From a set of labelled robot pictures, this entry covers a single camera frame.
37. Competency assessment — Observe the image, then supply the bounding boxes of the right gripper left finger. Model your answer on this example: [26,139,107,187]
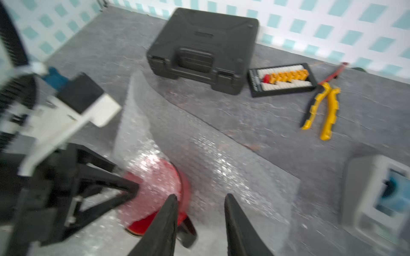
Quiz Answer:
[128,194,178,256]

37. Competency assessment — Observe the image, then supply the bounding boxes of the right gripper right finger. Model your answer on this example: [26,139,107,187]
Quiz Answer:
[224,194,273,256]

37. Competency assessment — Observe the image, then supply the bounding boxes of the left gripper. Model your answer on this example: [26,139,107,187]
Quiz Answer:
[1,144,139,256]

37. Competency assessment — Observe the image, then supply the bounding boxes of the red mug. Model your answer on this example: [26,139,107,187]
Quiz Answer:
[117,157,198,248]

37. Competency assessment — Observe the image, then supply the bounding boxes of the clear bubble wrap sheet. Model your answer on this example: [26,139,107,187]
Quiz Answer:
[31,70,302,256]

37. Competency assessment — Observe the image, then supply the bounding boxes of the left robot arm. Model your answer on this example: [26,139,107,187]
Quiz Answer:
[1,6,139,256]

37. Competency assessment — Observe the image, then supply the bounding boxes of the white tape dispenser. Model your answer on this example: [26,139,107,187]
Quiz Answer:
[340,155,410,254]

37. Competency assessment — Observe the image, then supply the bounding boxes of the black tray of connectors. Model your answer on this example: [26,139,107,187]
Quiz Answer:
[247,63,318,98]

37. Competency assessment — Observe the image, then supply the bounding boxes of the black plastic tool case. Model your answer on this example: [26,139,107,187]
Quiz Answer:
[146,7,259,95]

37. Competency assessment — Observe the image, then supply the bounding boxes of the red screwdriver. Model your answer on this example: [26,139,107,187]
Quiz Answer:
[318,63,349,85]

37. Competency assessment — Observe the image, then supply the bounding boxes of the yellow handled pliers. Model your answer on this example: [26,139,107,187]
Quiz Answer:
[300,82,341,141]

